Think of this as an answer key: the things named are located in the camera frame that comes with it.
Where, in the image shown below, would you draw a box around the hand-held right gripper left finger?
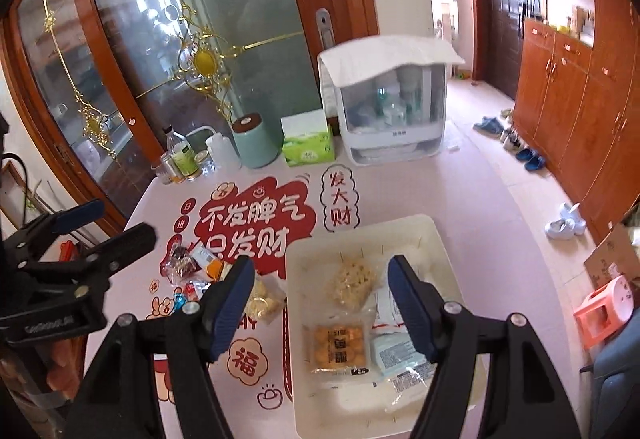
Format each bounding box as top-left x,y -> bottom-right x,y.
62,256 -> 257,439

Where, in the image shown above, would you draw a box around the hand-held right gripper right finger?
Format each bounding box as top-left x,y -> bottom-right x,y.
387,255 -> 583,439

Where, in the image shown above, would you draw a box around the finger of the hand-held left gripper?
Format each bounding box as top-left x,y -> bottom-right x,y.
19,221 -> 159,301
0,198 -> 106,271

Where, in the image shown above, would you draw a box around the white plastic tray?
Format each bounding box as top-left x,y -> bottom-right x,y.
285,214 -> 488,439

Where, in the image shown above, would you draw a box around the person's left hand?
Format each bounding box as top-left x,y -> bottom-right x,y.
0,341 -> 88,401

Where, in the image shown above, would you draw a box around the white red print packet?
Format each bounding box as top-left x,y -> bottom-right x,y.
372,286 -> 408,333

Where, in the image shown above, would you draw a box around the yellow ball snack packet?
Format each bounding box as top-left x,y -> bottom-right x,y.
245,276 -> 287,323

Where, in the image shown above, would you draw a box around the small red snack packet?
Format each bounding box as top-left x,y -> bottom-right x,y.
182,281 -> 214,306

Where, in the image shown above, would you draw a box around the orange white snack packet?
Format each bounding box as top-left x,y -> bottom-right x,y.
192,244 -> 232,281

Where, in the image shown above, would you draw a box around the dark red candy packet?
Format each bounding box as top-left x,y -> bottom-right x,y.
162,244 -> 201,283

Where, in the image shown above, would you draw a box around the puffed rice cracker packet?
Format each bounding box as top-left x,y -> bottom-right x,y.
325,256 -> 379,313

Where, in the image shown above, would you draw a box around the clear flat snack packet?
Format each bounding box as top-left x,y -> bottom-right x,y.
320,364 -> 442,416

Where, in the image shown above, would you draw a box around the green label jar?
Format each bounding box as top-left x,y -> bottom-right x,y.
171,142 -> 202,181

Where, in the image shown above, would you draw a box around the clear bottle black cap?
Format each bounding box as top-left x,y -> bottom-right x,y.
164,126 -> 187,156

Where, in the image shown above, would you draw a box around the printed tablecloth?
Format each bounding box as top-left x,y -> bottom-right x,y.
82,146 -> 596,439

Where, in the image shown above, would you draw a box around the white plastic bottle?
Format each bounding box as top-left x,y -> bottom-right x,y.
206,132 -> 241,173

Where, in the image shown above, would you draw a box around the teal canister brown lid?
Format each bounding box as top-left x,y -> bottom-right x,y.
231,115 -> 281,170

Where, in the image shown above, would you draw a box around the white shoes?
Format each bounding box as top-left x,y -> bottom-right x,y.
544,202 -> 587,239

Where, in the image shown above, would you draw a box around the green tissue box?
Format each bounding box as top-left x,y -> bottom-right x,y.
280,109 -> 335,168

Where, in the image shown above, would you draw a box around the glass door gold ornament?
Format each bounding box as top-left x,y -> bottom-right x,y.
7,0 -> 381,225

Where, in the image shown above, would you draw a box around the white dish cabinet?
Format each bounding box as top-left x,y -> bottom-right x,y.
320,62 -> 449,166

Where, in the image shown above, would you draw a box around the blue slippers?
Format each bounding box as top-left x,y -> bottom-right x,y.
515,148 -> 547,172

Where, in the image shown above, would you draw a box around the pink plastic stool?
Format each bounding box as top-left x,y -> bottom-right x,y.
573,275 -> 635,351

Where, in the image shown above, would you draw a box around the grey blue shoes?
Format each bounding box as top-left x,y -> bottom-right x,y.
472,116 -> 504,138

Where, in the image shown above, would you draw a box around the light sneakers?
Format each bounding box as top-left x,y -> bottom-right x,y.
502,126 -> 532,151

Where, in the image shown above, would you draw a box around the cardboard box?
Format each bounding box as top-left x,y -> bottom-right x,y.
582,219 -> 640,291

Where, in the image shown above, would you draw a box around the grey blue chair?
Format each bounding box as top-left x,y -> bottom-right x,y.
589,333 -> 640,439

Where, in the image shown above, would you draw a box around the white cloth cover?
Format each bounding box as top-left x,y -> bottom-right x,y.
318,36 -> 466,88

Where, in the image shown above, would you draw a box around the dark entrance door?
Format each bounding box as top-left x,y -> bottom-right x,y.
480,0 -> 527,101

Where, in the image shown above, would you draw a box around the wooden wall cabinet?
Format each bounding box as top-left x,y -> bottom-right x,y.
512,0 -> 640,242

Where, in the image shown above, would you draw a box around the silver door handle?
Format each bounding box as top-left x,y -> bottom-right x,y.
316,8 -> 335,51

